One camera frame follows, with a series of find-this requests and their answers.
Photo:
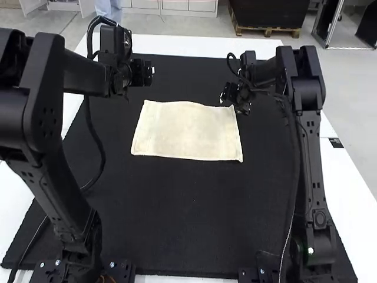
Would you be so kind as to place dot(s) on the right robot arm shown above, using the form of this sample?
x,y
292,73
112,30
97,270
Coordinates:
x,y
306,88

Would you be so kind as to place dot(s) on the black mat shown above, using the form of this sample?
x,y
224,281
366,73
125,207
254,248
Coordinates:
x,y
182,212

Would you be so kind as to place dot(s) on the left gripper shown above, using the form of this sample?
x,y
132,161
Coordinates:
x,y
138,73

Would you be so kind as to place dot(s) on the wooden pallet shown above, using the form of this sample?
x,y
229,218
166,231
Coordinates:
x,y
265,30

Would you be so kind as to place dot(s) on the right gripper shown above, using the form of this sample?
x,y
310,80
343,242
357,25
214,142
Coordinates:
x,y
243,100

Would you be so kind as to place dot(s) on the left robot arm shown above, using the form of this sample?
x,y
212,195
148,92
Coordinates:
x,y
44,118

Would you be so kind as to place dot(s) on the black crate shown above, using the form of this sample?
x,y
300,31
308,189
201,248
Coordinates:
x,y
271,13

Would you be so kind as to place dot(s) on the person's legs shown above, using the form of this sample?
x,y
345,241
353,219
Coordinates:
x,y
107,9

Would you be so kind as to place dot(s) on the pale towel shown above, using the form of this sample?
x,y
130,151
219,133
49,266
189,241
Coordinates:
x,y
188,132

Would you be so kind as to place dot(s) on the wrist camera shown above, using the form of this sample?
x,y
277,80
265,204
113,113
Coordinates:
x,y
113,39
248,59

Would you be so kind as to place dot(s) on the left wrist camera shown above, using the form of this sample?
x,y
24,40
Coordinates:
x,y
113,39

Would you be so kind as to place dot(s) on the black flight case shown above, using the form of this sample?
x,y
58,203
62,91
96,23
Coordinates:
x,y
325,20

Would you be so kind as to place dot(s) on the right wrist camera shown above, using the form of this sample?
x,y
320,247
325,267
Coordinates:
x,y
248,59

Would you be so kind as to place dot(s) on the grey cupboard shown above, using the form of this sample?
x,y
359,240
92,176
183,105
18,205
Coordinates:
x,y
173,5

